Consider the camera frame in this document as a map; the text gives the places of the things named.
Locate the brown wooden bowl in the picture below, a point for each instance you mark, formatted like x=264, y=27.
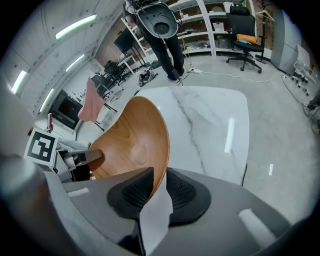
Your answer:
x=135, y=135

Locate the pink armchair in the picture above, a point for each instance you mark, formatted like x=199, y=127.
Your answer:
x=91, y=105

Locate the white office chair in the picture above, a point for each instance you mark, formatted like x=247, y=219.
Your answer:
x=303, y=62

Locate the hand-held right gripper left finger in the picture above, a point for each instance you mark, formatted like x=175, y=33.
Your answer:
x=95, y=212

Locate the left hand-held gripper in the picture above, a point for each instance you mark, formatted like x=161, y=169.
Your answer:
x=41, y=147

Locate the black desk chair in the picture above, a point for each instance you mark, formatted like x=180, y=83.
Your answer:
x=112, y=70

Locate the grey metal cabinet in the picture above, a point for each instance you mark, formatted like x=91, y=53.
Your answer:
x=285, y=45

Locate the black monitor screen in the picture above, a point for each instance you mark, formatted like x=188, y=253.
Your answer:
x=125, y=41

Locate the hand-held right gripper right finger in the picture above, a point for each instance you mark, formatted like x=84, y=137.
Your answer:
x=225, y=215

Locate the long white desk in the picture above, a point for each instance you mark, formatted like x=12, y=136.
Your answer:
x=127, y=58

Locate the white power adapter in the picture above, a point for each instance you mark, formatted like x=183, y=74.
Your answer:
x=196, y=71

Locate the white metal shelf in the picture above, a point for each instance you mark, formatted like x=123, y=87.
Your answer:
x=208, y=30

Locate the ceiling tube light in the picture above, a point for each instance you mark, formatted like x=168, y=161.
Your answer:
x=19, y=81
x=47, y=100
x=75, y=63
x=75, y=27

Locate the white marble-pattern table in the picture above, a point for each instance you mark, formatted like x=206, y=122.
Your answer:
x=212, y=112

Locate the black coat stand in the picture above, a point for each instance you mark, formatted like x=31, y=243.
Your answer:
x=263, y=45

